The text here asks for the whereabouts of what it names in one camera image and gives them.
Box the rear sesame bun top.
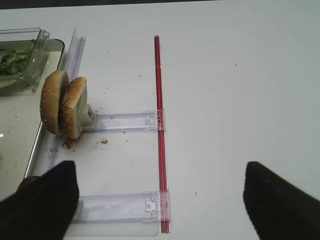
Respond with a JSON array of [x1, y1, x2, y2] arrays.
[[59, 76, 87, 139]]

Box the lower right clear pusher track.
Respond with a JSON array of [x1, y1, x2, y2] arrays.
[[66, 190, 170, 238]]

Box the silver metal tray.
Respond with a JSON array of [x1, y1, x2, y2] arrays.
[[0, 38, 66, 181]]

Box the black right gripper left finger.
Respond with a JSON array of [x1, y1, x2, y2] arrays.
[[0, 160, 80, 240]]

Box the upper right clear pusher track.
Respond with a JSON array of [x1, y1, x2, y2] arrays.
[[83, 110, 165, 133]]

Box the clear pusher track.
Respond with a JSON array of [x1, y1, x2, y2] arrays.
[[83, 110, 165, 133], [66, 190, 170, 238]]

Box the sesame bun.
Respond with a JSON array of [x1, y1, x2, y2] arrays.
[[59, 76, 87, 139], [39, 70, 69, 135]]

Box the green lettuce leaves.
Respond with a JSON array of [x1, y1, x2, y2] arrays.
[[0, 49, 32, 76]]

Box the clear plastic container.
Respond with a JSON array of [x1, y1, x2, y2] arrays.
[[0, 27, 50, 96]]

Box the right clear divider rail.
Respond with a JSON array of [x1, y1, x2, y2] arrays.
[[25, 31, 95, 177]]

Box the right red rail strip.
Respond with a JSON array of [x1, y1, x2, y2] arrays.
[[154, 35, 170, 233]]

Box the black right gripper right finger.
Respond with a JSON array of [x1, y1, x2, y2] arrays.
[[243, 161, 320, 240]]

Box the white pusher block bun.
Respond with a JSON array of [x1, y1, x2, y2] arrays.
[[77, 103, 96, 131]]

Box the front sesame bun top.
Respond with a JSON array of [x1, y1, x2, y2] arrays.
[[39, 70, 69, 135]]

